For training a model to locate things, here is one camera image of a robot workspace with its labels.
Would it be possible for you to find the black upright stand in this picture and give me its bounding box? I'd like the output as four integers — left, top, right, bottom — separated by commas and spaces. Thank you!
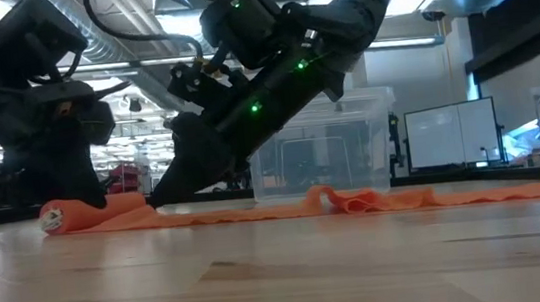
384, 110, 407, 178

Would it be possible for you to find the orange elastic bandage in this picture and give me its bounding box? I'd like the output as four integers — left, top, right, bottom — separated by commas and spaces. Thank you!
36, 147, 540, 252

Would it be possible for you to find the red storage bin rack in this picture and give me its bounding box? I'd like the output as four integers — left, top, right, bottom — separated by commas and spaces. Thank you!
104, 161, 146, 196

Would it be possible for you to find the clear plastic storage box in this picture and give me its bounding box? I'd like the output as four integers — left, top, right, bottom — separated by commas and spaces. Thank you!
242, 83, 406, 208

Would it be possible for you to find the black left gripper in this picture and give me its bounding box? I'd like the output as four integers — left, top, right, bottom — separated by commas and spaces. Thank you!
0, 78, 109, 221

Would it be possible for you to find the white whiteboard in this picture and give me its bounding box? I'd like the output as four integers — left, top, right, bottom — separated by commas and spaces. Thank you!
402, 95, 503, 173

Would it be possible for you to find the long ceiling light bar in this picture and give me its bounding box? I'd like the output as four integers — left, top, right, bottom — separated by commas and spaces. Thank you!
57, 26, 446, 87

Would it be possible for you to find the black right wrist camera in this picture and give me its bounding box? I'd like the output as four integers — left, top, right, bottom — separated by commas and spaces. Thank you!
163, 55, 252, 116

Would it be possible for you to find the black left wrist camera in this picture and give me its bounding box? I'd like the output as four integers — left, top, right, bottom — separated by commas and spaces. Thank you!
77, 97, 119, 148

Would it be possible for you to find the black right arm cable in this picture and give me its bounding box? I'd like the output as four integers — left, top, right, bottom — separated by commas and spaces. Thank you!
81, 0, 206, 70

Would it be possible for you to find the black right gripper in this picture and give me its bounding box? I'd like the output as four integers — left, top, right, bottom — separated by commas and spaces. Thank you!
132, 54, 359, 210

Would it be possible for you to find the dark ceiling dome camera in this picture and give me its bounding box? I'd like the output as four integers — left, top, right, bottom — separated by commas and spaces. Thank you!
420, 9, 447, 24

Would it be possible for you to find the silver ventilation duct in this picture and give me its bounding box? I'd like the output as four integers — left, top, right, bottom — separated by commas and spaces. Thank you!
40, 0, 186, 124

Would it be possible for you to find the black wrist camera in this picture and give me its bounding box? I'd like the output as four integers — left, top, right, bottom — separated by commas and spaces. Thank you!
163, 55, 252, 116
77, 97, 119, 148

